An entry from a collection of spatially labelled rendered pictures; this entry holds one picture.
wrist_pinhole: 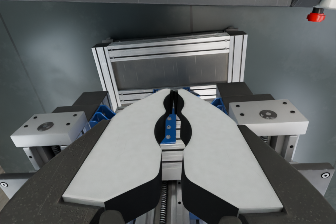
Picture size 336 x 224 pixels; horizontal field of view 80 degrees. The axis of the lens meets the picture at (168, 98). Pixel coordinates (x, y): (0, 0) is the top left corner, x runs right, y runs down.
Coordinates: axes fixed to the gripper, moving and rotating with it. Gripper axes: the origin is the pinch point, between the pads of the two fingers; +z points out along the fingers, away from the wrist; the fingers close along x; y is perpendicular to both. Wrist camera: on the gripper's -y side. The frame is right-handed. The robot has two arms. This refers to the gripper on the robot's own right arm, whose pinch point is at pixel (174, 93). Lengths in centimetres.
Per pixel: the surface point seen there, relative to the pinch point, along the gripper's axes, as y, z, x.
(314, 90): 58, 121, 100
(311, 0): -4.1, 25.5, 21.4
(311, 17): 0, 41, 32
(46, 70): 49, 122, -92
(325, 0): -4.2, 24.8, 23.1
